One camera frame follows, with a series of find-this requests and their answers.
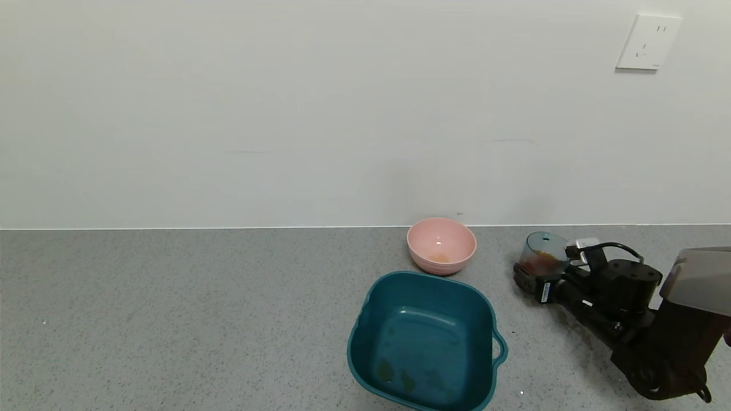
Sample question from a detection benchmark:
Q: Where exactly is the clear ribbed plastic cup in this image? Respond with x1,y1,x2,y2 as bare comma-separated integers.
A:
519,231,571,280

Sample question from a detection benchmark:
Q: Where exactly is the teal square plastic basin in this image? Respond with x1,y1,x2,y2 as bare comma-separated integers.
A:
347,271,509,411

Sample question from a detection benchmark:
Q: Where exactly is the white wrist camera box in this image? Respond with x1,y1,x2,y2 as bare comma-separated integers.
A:
565,238,600,259

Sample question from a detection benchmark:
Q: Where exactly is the pink bowl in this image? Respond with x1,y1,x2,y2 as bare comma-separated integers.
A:
407,217,477,276

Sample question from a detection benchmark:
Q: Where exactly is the white wall socket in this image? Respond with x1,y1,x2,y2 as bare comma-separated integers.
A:
615,14,683,71

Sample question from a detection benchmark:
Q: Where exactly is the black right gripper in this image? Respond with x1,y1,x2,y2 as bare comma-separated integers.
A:
513,263,596,313

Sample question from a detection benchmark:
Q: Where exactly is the reddish orange liquid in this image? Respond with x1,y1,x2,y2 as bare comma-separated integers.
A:
521,251,563,276

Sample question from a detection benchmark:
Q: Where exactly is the black camera cable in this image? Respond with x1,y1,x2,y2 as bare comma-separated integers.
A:
591,242,645,264

